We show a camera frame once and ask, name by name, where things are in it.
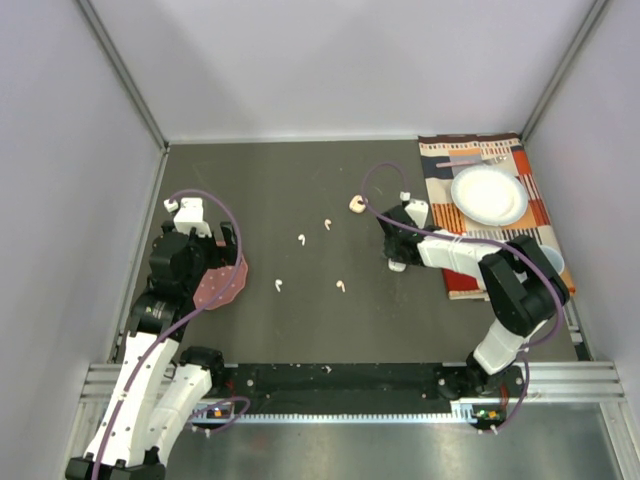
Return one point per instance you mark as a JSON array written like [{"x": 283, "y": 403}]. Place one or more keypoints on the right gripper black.
[{"x": 389, "y": 249}]

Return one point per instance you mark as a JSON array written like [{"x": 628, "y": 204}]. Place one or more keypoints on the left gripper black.
[{"x": 221, "y": 255}]

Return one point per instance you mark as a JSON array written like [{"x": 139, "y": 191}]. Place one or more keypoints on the white earbud charging case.
[{"x": 397, "y": 267}]

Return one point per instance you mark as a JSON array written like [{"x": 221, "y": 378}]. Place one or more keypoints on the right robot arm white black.
[{"x": 523, "y": 288}]

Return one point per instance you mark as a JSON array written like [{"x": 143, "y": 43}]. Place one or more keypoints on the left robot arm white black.
[{"x": 158, "y": 387}]

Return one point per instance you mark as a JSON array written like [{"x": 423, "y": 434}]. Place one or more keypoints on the pink earbud charging case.
[{"x": 357, "y": 205}]

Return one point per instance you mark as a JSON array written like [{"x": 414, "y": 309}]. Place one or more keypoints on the pink polka dot plate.
[{"x": 215, "y": 290}]

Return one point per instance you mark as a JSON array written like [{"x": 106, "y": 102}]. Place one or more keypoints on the patterned orange placemat cloth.
[{"x": 444, "y": 148}]

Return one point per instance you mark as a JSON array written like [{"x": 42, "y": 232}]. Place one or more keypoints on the white paper plate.
[{"x": 489, "y": 196}]

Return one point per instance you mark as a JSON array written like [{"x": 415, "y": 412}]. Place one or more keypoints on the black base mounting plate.
[{"x": 353, "y": 402}]

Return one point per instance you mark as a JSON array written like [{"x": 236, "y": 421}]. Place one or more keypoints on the light blue cup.
[{"x": 554, "y": 257}]

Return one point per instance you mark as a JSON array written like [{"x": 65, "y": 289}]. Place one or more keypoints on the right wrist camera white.
[{"x": 416, "y": 209}]

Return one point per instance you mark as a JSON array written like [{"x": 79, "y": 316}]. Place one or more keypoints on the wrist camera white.
[
  {"x": 188, "y": 215},
  {"x": 416, "y": 209}
]

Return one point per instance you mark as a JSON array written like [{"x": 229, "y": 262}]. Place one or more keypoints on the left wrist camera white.
[{"x": 188, "y": 215}]

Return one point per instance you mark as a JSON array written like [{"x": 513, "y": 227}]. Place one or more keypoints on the pink handled fork rear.
[{"x": 486, "y": 161}]

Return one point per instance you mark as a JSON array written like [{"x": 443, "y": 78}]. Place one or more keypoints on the left aluminium corner post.
[{"x": 120, "y": 69}]

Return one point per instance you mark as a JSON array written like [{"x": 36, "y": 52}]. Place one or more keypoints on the aluminium corner post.
[
  {"x": 120, "y": 69},
  {"x": 587, "y": 27}
]

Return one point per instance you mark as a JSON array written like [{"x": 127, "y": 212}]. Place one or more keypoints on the right aluminium corner post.
[{"x": 587, "y": 27}]

